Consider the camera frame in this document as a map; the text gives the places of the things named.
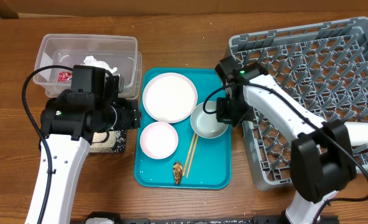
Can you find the silver red foil wrapper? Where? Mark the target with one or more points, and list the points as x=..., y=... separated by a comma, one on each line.
x=64, y=77

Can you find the pink bowl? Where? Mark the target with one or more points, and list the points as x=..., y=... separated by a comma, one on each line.
x=159, y=140

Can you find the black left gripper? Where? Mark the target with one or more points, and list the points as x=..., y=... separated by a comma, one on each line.
x=130, y=113

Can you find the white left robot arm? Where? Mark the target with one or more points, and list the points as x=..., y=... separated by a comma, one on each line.
x=66, y=129

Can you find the black food waste tray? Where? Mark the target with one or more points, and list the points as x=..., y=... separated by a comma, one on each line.
x=107, y=116

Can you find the grey dish rack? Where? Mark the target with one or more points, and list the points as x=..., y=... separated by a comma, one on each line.
x=324, y=67

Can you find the clear plastic bin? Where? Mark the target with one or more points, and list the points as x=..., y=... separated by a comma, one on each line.
x=117, y=51

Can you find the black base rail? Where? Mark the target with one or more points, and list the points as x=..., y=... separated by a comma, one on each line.
x=114, y=218

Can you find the white napkin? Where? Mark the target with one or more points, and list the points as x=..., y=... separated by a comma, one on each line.
x=91, y=61

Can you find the grey green bowl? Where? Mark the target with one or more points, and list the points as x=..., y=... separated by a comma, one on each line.
x=206, y=125

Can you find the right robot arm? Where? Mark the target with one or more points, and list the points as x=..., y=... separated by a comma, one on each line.
x=321, y=161

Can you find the large pink plate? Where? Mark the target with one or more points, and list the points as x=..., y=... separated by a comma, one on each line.
x=170, y=97

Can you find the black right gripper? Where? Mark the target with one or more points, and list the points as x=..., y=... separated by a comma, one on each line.
x=226, y=111

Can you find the brown food scrap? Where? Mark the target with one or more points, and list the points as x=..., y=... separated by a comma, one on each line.
x=177, y=172

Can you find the pile of white rice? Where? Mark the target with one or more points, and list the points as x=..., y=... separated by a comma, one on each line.
x=109, y=142

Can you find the teal plastic tray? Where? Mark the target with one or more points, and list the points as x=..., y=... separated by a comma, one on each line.
x=211, y=165

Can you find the small white cup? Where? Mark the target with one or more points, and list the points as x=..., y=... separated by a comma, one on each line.
x=358, y=133

